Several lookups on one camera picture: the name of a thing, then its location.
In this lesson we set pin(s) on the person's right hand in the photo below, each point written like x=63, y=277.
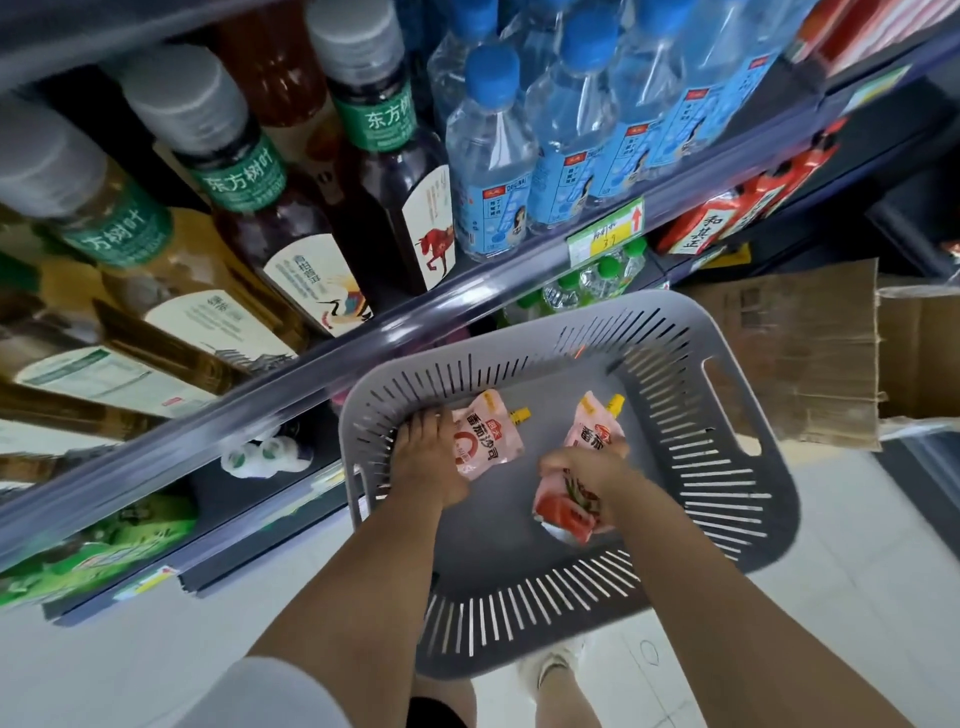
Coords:
x=600, y=480

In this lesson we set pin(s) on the person's left hand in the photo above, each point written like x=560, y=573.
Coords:
x=429, y=469

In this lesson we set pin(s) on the person's left fingers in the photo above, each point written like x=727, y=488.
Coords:
x=427, y=431

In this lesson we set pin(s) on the person's right fingers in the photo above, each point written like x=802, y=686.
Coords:
x=553, y=463

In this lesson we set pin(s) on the pink tomato sauce pouch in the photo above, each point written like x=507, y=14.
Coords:
x=574, y=517
x=491, y=439

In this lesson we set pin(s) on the person's right forearm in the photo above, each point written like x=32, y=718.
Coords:
x=720, y=600

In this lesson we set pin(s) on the person's left forearm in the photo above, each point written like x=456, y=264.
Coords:
x=360, y=592

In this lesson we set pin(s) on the dark metal store shelf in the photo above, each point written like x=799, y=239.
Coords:
x=262, y=409

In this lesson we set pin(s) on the white round bottle tops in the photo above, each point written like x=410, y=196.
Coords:
x=262, y=456

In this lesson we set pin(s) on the grey slotted plastic basket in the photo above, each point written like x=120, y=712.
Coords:
x=720, y=480

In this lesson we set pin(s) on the group of green-capped bottles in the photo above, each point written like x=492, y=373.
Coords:
x=592, y=277

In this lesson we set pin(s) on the person's white shoe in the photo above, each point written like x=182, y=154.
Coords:
x=551, y=664

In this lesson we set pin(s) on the green and white price tag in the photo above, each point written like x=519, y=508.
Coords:
x=604, y=232

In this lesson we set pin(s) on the person's right leg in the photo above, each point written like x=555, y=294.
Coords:
x=570, y=705

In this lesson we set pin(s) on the person's leg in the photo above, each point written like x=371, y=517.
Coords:
x=450, y=701
x=570, y=705

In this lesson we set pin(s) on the dark tea bottle horse label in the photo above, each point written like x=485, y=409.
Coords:
x=390, y=180

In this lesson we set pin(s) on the dark tea bottle crane label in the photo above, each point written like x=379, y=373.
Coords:
x=277, y=225

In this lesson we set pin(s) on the person's left leg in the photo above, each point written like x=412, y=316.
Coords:
x=450, y=701

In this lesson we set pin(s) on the row of blue-capped water bottles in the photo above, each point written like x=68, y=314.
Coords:
x=491, y=165

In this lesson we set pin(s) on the brown cardboard box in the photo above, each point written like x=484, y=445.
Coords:
x=810, y=352

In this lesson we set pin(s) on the row of red white packets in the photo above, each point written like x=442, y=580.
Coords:
x=739, y=206

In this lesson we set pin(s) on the person's white sleeve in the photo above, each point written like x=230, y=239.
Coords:
x=255, y=697

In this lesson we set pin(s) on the yellow price tag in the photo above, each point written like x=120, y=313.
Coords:
x=146, y=583

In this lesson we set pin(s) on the yellow tea bottle grey cap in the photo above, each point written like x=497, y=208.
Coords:
x=150, y=262

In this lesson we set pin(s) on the yellow tea bottle white label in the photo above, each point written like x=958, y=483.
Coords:
x=97, y=379

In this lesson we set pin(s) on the green snack packets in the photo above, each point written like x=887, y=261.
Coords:
x=90, y=551

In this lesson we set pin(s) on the amber tea bottle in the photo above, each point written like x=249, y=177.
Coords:
x=277, y=67

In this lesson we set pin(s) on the pale shelf label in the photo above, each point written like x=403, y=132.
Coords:
x=870, y=88

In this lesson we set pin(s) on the red boxes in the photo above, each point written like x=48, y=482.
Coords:
x=847, y=30

